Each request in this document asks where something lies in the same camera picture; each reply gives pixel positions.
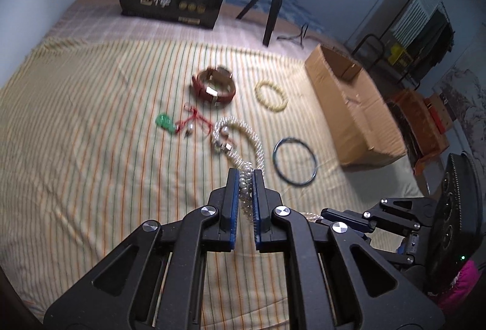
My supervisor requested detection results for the white pearl necklace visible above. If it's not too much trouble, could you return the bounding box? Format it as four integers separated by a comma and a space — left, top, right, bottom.
211, 116, 267, 225

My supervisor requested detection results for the black metal chair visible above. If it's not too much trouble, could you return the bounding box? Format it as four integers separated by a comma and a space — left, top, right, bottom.
351, 33, 403, 76

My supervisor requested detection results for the dark blue bangle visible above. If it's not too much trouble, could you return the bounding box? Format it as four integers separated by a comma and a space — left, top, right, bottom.
272, 137, 319, 188

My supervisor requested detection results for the yellow box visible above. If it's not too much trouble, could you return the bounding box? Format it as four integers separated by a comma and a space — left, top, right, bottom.
388, 42, 413, 69

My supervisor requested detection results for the cream beaded bracelet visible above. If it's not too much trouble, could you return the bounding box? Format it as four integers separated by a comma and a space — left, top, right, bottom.
254, 79, 289, 114

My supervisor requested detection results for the checked bed sheet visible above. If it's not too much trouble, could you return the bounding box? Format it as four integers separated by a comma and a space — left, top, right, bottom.
47, 0, 344, 60

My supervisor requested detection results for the orange storage box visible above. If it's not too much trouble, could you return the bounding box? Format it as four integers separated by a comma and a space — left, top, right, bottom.
387, 89, 452, 175

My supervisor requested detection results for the brown cardboard box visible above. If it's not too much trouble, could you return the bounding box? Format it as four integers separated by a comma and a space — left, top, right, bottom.
305, 44, 407, 167

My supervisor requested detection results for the black power cable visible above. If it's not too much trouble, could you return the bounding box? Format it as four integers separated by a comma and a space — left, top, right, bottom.
276, 22, 311, 48

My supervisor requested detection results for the black clothes rack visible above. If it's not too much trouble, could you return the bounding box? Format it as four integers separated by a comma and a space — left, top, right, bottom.
380, 0, 455, 87

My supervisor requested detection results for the yellow striped cloth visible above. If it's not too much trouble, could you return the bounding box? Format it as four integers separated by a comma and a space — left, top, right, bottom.
1, 39, 399, 318

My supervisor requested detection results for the green jade pendant red cord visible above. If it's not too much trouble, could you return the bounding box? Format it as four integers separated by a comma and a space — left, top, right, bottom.
154, 104, 214, 137

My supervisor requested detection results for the landscape wall poster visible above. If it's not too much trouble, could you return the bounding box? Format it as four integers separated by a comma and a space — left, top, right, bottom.
434, 62, 485, 167

